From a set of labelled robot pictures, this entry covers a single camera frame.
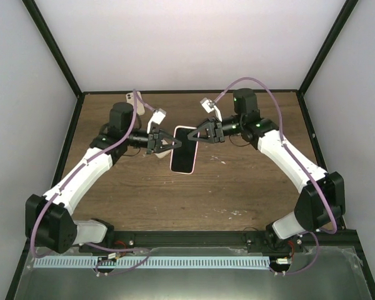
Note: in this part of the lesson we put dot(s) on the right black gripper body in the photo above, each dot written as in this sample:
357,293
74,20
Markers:
219,133

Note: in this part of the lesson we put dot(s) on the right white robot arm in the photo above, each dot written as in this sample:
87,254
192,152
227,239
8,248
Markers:
321,199

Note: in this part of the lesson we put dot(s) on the black frame post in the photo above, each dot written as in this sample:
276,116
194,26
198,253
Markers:
45,32
334,32

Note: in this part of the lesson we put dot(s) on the black front rail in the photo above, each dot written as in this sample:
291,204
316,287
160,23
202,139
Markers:
252,240

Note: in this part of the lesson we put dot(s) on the beige phone near centre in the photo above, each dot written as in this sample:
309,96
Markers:
162,154

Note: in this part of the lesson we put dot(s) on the black frame post right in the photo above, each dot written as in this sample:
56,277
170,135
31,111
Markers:
334,32

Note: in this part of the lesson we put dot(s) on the black frame post left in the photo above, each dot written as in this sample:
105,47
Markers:
45,32

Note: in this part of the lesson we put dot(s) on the pink phone case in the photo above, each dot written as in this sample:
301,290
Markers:
183,149

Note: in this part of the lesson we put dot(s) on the beige phone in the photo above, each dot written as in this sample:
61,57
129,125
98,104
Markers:
131,99
162,154

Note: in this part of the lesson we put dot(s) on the beige phone at back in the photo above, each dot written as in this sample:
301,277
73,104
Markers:
131,99

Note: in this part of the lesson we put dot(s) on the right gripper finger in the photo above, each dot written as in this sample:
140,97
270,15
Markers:
200,135
206,126

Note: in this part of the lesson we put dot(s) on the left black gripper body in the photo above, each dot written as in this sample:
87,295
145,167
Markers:
152,141

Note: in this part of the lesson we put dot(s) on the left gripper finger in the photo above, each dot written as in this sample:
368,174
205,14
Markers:
165,147
168,140

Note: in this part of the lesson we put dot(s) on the light blue slotted strip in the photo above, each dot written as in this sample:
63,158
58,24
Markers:
156,262

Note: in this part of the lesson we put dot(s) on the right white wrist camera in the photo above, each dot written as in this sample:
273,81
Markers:
210,107

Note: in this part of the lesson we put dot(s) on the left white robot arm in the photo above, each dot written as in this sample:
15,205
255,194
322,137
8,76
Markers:
49,218

